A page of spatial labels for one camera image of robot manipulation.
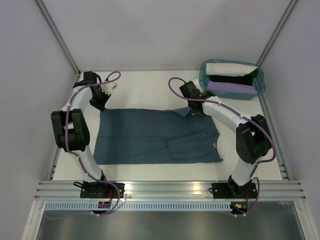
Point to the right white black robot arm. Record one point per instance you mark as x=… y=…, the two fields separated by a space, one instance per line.
x=252 y=135

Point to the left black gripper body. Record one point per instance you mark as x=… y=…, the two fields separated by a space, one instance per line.
x=99 y=100

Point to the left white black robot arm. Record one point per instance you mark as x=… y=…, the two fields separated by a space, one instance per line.
x=72 y=133

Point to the light blue cable duct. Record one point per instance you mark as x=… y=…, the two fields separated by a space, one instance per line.
x=224 y=206

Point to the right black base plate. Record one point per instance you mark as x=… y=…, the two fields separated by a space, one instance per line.
x=224 y=190

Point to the teal plastic basket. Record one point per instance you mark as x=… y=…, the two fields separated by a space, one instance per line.
x=258 y=81

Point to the left aluminium frame post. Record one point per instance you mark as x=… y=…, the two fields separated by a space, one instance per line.
x=57 y=35

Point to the blue-grey t shirt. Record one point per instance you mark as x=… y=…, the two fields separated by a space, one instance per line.
x=147 y=136

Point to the right aluminium frame post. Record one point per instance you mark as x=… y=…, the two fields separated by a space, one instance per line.
x=277 y=30

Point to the white rolled t shirt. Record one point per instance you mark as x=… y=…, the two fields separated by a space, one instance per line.
x=230 y=69

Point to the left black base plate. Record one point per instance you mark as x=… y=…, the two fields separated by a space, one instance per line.
x=97 y=190

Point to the aluminium frame post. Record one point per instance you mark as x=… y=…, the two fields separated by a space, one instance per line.
x=57 y=35
x=277 y=30

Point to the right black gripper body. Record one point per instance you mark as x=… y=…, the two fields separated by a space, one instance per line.
x=194 y=112

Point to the aluminium front rail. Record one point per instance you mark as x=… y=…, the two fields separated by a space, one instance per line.
x=270 y=190

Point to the black rolled t shirt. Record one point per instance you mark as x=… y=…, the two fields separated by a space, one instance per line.
x=240 y=80

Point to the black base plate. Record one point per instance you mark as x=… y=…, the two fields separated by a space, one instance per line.
x=97 y=190
x=224 y=190

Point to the purple rolled t shirt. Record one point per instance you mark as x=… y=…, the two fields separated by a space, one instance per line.
x=226 y=87

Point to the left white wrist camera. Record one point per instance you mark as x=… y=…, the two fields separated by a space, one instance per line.
x=107 y=87

